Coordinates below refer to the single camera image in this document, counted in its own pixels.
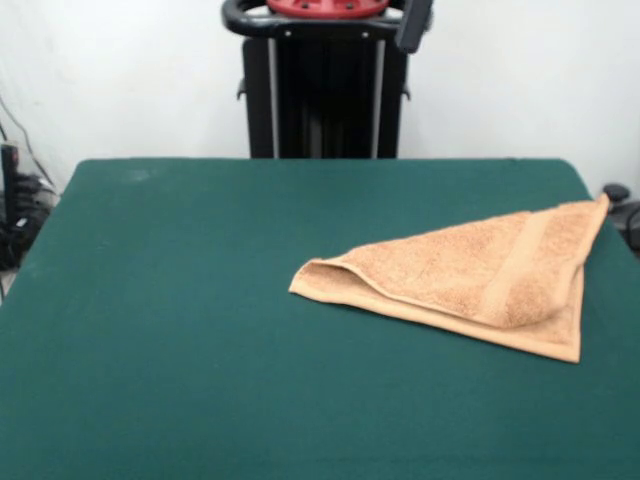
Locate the tan terry towel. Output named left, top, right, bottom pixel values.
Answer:
left=288, top=193, right=612, bottom=364

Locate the thin grey wall cable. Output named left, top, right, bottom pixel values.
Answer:
left=0, top=94, right=56, bottom=189

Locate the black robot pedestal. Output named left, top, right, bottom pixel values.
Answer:
left=222, top=0, right=434, bottom=160

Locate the black cable bundle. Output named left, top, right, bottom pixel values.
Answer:
left=0, top=172, right=60, bottom=271

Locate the black box with red mark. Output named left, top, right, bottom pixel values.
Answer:
left=0, top=143, right=21, bottom=236

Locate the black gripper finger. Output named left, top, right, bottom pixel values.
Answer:
left=397, top=0, right=434, bottom=53

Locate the dark green table cloth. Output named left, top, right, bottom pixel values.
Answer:
left=0, top=158, right=640, bottom=480

